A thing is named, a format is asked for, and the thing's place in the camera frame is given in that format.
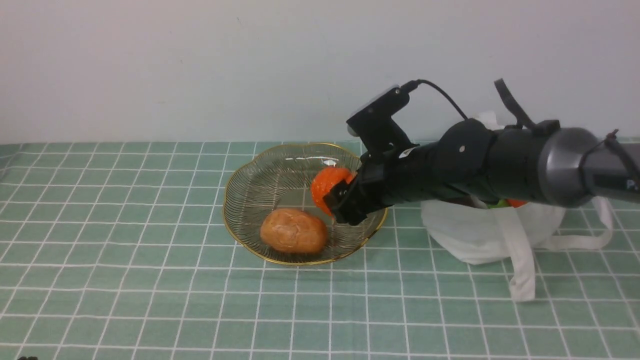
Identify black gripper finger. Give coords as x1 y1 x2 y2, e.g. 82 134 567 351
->
322 181 371 226

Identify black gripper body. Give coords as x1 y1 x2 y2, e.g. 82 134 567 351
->
353 142 441 213

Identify orange pumpkin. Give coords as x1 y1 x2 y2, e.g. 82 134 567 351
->
310 166 355 217

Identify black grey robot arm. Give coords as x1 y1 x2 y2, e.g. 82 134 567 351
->
322 118 639 226

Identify white cloth bag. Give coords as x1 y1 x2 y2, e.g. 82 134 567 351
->
420 111 614 303

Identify brown potato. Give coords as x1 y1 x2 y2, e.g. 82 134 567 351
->
259 208 329 254

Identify glass bowl with gold rim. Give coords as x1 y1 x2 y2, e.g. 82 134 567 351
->
222 142 388 266

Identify green cucumber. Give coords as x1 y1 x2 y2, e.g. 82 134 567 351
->
486 199 511 209

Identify orange tomato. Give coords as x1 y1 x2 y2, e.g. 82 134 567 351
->
505 198 528 208

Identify green checkered tablecloth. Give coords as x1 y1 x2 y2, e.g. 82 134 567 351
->
0 142 640 360

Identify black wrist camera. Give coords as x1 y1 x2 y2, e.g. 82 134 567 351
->
346 86 416 159

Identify black camera cable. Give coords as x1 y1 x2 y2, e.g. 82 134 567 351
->
401 79 470 121

